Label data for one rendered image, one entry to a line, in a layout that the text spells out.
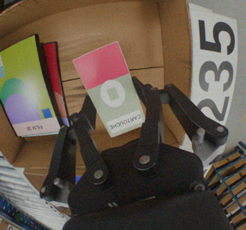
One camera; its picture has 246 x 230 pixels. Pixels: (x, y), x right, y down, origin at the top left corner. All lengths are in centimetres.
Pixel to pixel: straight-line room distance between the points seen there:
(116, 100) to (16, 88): 19
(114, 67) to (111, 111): 7
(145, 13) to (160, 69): 12
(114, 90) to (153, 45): 12
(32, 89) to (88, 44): 13
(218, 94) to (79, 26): 27
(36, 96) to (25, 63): 6
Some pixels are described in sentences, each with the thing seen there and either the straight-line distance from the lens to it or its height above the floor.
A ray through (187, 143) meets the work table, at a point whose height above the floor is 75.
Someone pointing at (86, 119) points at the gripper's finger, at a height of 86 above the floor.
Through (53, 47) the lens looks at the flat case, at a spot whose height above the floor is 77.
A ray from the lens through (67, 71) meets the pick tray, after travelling 25.
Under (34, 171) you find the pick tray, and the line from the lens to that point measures 33.
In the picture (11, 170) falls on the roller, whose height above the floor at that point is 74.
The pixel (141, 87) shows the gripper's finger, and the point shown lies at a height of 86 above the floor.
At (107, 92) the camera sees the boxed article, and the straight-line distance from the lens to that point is 21.
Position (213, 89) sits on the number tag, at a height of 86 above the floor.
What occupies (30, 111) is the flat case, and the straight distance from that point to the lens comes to 27.
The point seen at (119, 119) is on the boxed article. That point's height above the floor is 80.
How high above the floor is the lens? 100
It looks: 64 degrees down
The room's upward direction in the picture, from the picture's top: 164 degrees clockwise
